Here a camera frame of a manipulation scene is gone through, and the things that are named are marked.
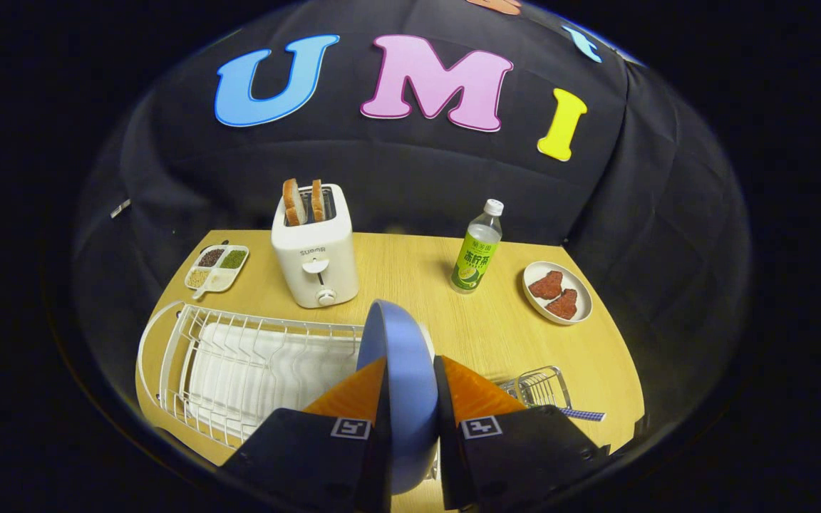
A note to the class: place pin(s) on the silver clip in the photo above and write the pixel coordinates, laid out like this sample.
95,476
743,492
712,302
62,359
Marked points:
120,208

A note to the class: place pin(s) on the white oval plate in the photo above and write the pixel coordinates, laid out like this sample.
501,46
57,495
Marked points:
540,306

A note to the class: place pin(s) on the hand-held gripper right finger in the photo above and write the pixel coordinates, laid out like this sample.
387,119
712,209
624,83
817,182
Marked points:
446,456

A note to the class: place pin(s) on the red meat piece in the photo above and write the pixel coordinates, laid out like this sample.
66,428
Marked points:
564,304
546,285

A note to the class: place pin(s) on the white divided grain dish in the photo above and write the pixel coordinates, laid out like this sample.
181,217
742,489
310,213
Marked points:
217,269

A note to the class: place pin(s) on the blue plate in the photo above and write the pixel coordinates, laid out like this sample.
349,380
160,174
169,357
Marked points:
403,370

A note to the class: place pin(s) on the white toaster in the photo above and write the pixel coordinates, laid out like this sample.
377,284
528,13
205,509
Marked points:
318,263

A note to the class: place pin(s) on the toasted bread slice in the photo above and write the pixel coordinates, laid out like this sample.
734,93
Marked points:
293,203
318,201

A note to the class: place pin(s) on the green label drink bottle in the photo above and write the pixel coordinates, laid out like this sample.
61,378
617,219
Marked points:
474,260

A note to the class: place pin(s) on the black backdrop cloth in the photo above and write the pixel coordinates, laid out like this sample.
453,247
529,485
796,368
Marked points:
410,178

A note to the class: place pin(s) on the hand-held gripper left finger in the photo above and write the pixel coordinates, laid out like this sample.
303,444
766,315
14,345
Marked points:
380,456

